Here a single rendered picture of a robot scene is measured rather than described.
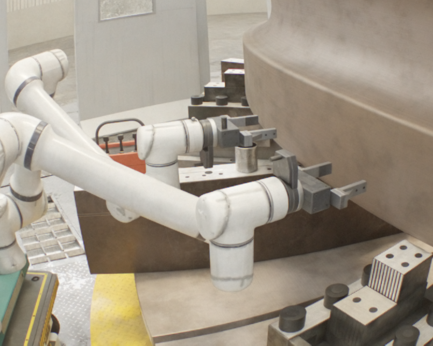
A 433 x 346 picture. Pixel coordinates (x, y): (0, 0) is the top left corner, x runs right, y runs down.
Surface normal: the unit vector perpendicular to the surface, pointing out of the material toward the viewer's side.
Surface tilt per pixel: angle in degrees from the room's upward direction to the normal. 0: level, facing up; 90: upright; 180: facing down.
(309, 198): 90
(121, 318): 0
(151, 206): 80
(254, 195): 40
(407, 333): 0
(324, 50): 62
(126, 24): 90
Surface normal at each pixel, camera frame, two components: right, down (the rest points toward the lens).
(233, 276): -0.02, 0.36
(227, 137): 0.29, 0.31
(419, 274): 0.50, 0.27
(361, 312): -0.05, -0.94
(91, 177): 0.05, 0.14
